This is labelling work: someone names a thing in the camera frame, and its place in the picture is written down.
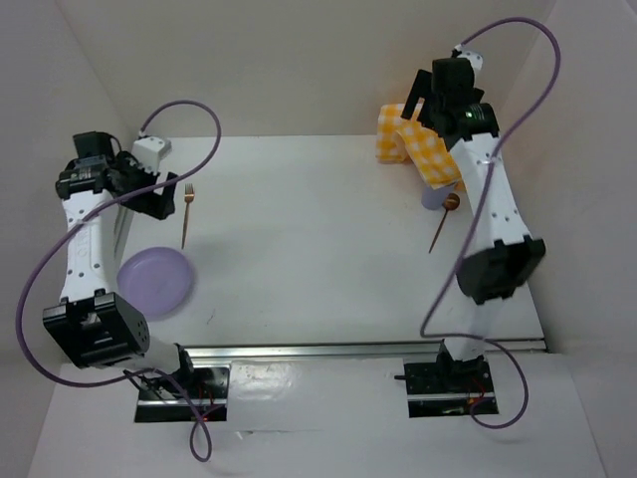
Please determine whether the copper fork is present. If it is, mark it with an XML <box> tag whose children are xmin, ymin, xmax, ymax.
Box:
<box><xmin>181</xmin><ymin>183</ymin><xmax>195</xmax><ymax>249</ymax></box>

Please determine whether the aluminium front rail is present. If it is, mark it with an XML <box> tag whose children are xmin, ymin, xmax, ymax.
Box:
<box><xmin>176</xmin><ymin>340</ymin><xmax>547</xmax><ymax>362</ymax></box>

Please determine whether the aluminium rail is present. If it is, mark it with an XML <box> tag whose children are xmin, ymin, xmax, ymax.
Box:
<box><xmin>113</xmin><ymin>204</ymin><xmax>133</xmax><ymax>264</ymax></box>
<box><xmin>176</xmin><ymin>340</ymin><xmax>547</xmax><ymax>362</ymax></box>

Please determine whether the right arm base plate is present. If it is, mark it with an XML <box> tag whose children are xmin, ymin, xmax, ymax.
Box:
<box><xmin>393</xmin><ymin>361</ymin><xmax>499</xmax><ymax>418</ymax></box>

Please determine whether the yellow checkered cloth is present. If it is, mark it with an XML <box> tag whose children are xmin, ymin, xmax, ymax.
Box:
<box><xmin>375</xmin><ymin>104</ymin><xmax>465</xmax><ymax>191</ymax></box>

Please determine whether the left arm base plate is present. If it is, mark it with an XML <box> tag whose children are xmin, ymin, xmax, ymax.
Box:
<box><xmin>134</xmin><ymin>364</ymin><xmax>231</xmax><ymax>423</ymax></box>

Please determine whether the lavender plate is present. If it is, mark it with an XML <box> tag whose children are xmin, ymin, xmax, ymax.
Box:
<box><xmin>116</xmin><ymin>247</ymin><xmax>195</xmax><ymax>321</ymax></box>

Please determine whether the copper spoon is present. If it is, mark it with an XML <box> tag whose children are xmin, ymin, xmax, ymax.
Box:
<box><xmin>428</xmin><ymin>193</ymin><xmax>460</xmax><ymax>253</ymax></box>

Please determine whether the aluminium left rail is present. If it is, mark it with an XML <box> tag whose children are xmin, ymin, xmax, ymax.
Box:
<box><xmin>113</xmin><ymin>204</ymin><xmax>133</xmax><ymax>264</ymax></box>

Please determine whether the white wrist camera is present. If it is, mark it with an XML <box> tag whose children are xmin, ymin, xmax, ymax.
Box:
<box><xmin>452</xmin><ymin>44</ymin><xmax>484</xmax><ymax>74</ymax></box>
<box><xmin>130</xmin><ymin>136</ymin><xmax>172</xmax><ymax>175</ymax></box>

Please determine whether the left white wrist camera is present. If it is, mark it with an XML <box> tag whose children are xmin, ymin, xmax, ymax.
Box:
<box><xmin>130</xmin><ymin>136</ymin><xmax>172</xmax><ymax>175</ymax></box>

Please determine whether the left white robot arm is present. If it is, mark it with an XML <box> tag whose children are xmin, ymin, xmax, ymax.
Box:
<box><xmin>43</xmin><ymin>131</ymin><xmax>198</xmax><ymax>397</ymax></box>

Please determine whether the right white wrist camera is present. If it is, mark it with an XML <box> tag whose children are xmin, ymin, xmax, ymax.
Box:
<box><xmin>452</xmin><ymin>44</ymin><xmax>484</xmax><ymax>74</ymax></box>

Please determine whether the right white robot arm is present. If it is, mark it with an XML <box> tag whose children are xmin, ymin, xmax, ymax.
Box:
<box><xmin>401</xmin><ymin>51</ymin><xmax>545</xmax><ymax>390</ymax></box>

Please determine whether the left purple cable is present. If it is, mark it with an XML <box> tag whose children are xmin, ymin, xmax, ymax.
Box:
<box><xmin>15</xmin><ymin>101</ymin><xmax>223</xmax><ymax>463</ymax></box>

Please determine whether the lavender cup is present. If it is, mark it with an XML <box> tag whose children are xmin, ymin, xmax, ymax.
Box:
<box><xmin>421</xmin><ymin>184</ymin><xmax>455</xmax><ymax>210</ymax></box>

